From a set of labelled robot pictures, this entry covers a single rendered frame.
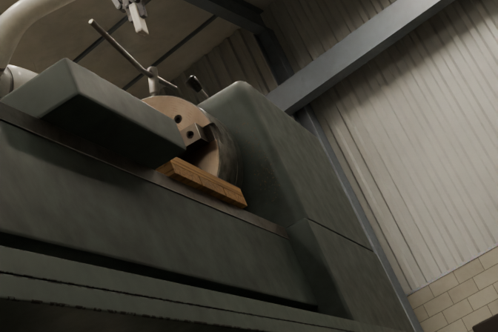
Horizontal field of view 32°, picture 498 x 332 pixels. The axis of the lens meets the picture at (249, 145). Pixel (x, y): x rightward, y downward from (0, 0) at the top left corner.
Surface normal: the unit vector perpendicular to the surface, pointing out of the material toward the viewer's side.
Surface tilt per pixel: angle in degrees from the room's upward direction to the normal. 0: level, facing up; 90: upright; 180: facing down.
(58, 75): 90
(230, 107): 90
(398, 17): 90
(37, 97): 90
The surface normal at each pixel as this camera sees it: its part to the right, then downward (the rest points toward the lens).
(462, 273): -0.54, -0.15
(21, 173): 0.84, -0.49
